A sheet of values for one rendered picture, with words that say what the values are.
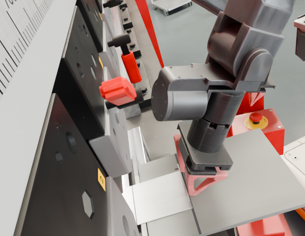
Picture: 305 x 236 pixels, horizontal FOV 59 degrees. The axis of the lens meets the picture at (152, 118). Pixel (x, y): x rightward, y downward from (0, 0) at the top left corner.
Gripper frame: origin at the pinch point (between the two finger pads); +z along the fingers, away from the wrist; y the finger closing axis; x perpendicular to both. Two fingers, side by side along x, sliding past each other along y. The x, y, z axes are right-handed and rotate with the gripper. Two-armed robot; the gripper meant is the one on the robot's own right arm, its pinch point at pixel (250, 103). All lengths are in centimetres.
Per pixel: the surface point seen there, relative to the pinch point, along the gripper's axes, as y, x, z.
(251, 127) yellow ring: 2.5, 10.7, 1.7
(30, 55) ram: 41, 61, -48
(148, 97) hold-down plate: 35.3, -0.6, -2.4
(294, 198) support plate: 12, 50, -18
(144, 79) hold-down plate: 37.0, -12.5, -2.1
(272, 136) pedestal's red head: -3.0, 14.1, 2.6
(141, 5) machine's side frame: 43, -169, 17
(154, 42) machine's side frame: 31, -170, 51
